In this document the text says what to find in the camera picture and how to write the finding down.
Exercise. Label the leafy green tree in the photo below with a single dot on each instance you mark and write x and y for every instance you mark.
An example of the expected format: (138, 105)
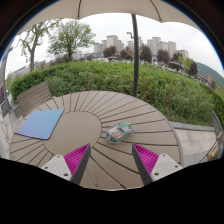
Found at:
(70, 36)

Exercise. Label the beige patio umbrella with pole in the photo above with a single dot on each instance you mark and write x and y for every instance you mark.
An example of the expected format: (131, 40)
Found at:
(135, 50)

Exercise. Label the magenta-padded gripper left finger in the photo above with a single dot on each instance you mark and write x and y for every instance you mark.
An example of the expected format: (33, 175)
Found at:
(77, 160)

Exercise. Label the slatted wooden chair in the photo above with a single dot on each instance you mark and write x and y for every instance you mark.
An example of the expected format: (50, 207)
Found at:
(33, 98)

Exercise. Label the distant high-rise buildings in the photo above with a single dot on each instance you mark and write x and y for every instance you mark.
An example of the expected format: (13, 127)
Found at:
(112, 40)

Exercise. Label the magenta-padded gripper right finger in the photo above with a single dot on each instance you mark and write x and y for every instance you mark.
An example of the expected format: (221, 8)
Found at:
(146, 160)

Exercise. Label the transparent green computer mouse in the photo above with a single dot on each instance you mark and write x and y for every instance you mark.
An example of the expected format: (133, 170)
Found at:
(119, 132)

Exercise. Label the green hedge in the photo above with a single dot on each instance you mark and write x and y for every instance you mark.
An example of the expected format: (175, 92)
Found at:
(100, 80)

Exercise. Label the green hill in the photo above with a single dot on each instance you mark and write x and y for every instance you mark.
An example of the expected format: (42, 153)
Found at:
(210, 71)

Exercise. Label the thin sparse tree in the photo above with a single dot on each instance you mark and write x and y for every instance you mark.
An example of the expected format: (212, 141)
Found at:
(32, 50)

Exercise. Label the blue mouse pad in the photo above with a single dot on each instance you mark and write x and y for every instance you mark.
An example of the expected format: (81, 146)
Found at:
(41, 124)

